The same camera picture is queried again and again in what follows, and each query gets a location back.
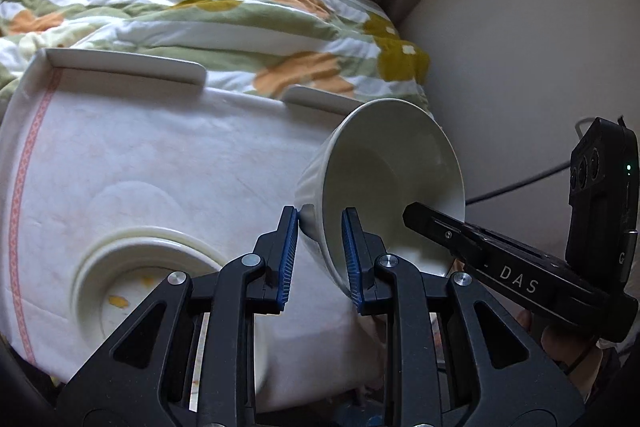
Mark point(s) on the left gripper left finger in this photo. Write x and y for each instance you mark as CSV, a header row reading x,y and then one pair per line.
x,y
185,355

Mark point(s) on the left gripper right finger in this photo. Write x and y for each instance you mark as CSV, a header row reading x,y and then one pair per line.
x,y
454,355

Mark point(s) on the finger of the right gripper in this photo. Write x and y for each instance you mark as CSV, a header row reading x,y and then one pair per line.
x,y
440,231

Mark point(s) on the white bowl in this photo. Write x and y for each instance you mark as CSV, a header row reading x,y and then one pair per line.
x,y
384,156

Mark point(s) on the duck cartoon plate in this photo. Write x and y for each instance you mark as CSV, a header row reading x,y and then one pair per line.
x,y
124,267

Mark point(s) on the person's right hand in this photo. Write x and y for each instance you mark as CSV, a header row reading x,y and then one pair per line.
x,y
580,358

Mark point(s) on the white pink tablecloth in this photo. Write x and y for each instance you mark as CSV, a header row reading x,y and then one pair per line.
x,y
87,155

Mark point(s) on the floral green orange duvet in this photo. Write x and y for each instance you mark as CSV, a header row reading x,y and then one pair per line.
x,y
260,47

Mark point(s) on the white tray table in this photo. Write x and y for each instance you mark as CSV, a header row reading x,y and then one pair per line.
x,y
164,68

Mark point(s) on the black camera box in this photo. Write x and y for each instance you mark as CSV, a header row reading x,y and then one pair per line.
x,y
604,196

